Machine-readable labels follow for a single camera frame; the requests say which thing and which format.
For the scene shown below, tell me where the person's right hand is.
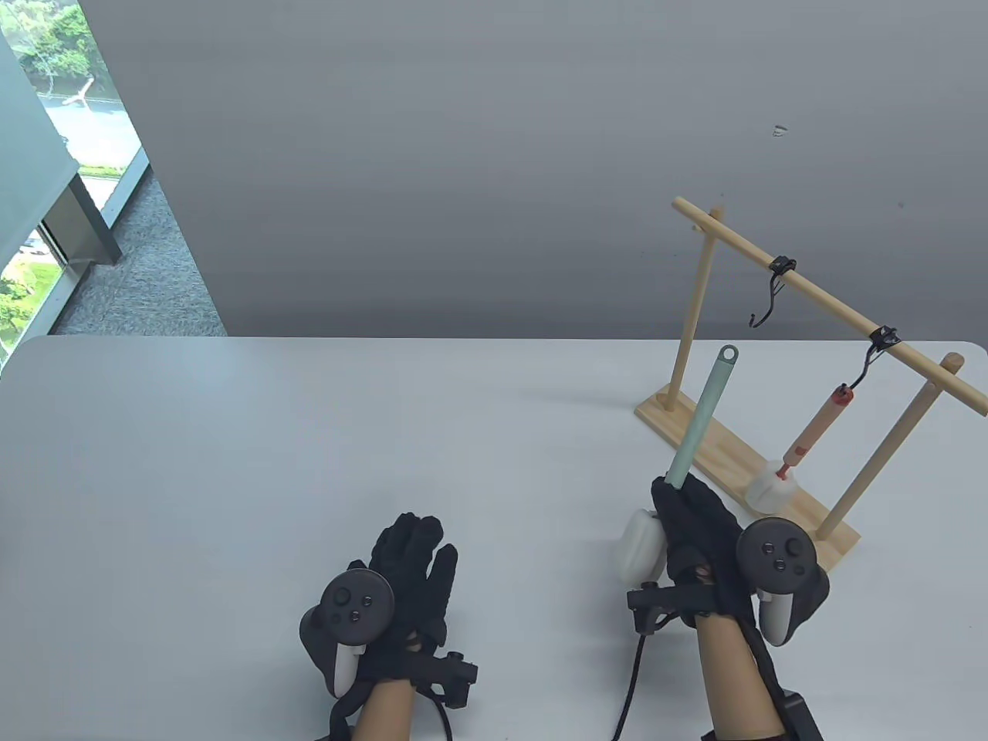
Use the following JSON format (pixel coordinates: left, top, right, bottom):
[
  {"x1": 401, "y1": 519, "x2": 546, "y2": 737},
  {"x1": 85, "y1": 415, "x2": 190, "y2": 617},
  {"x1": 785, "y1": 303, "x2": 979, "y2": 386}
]
[{"x1": 651, "y1": 472, "x2": 831, "y2": 645}]

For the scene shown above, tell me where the person's left hand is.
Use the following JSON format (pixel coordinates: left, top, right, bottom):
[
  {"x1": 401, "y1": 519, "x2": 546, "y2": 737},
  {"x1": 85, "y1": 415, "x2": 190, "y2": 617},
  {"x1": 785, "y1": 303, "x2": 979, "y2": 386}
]
[{"x1": 299, "y1": 513, "x2": 458, "y2": 692}]

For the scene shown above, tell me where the green handle cup brush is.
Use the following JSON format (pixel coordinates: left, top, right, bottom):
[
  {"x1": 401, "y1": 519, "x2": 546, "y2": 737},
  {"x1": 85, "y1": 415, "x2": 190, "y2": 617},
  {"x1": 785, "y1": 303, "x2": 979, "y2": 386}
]
[{"x1": 614, "y1": 345, "x2": 739, "y2": 581}]

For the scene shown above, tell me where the pink handle cup brush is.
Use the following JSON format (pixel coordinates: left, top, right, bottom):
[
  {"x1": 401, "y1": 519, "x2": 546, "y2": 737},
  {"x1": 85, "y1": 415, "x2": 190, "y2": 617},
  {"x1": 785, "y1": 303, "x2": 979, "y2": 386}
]
[{"x1": 747, "y1": 388, "x2": 855, "y2": 516}]

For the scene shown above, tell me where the black s-hook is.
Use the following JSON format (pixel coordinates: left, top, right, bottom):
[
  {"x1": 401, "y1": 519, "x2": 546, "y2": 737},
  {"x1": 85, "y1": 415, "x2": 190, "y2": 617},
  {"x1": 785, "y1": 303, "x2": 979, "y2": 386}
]
[
  {"x1": 750, "y1": 256, "x2": 797, "y2": 328},
  {"x1": 839, "y1": 326, "x2": 901, "y2": 398}
]

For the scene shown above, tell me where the person's left forearm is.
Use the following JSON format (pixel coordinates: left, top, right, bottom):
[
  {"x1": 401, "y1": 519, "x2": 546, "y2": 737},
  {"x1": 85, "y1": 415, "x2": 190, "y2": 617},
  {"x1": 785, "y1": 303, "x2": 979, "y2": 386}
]
[{"x1": 355, "y1": 679, "x2": 418, "y2": 741}]

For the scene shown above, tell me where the person's right forearm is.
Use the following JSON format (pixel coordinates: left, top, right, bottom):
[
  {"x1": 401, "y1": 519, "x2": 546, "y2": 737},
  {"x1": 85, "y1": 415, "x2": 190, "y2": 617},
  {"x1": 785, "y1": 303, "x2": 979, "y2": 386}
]
[{"x1": 695, "y1": 614, "x2": 784, "y2": 741}]

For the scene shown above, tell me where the dark grey handheld controller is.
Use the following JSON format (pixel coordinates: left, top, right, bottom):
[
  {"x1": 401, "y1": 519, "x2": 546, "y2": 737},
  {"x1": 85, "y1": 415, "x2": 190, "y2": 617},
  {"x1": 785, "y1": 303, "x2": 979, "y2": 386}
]
[
  {"x1": 320, "y1": 569, "x2": 396, "y2": 699},
  {"x1": 735, "y1": 517, "x2": 817, "y2": 648}
]

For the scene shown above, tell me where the wooden hanging rack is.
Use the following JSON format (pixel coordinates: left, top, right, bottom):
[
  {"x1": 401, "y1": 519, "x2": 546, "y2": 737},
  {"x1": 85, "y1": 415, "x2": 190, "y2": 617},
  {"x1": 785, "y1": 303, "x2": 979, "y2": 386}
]
[{"x1": 634, "y1": 196, "x2": 988, "y2": 577}]

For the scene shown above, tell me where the grey window pillar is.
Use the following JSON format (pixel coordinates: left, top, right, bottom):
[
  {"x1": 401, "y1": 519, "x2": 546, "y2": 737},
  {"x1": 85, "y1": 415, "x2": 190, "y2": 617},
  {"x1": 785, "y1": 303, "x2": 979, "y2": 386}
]
[{"x1": 0, "y1": 35, "x2": 124, "y2": 267}]

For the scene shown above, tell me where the glass window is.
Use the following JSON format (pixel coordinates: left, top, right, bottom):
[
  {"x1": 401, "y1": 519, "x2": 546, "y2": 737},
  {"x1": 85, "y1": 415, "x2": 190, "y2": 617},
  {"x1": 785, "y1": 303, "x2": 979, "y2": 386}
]
[{"x1": 0, "y1": 0, "x2": 149, "y2": 371}]

